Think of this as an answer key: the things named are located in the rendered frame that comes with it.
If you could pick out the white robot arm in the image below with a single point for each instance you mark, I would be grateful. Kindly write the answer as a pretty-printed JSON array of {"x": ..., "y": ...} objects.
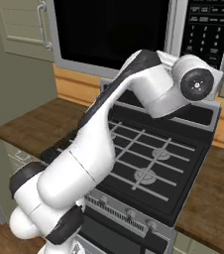
[{"x": 81, "y": 158}]

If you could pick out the microwave door with dark window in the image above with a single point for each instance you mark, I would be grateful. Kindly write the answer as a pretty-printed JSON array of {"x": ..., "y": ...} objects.
[{"x": 110, "y": 29}]

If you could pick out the black oven door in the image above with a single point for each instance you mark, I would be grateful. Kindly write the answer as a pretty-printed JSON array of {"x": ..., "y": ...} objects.
[{"x": 117, "y": 239}]

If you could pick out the stainless steel microwave oven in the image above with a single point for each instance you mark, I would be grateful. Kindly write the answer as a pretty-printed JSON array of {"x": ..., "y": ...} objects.
[{"x": 206, "y": 29}]

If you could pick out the black gas stove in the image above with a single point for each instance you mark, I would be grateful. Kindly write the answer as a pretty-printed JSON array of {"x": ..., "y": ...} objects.
[{"x": 170, "y": 165}]

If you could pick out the silver stove knob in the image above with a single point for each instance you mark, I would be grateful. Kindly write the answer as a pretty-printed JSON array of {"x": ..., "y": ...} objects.
[
  {"x": 151, "y": 225},
  {"x": 130, "y": 213},
  {"x": 103, "y": 199}
]

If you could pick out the pale green drawer front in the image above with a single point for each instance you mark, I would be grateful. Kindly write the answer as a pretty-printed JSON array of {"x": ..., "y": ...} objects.
[{"x": 16, "y": 158}]

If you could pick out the pale green base cupboard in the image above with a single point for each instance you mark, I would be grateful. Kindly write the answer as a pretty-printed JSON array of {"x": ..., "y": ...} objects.
[{"x": 191, "y": 246}]

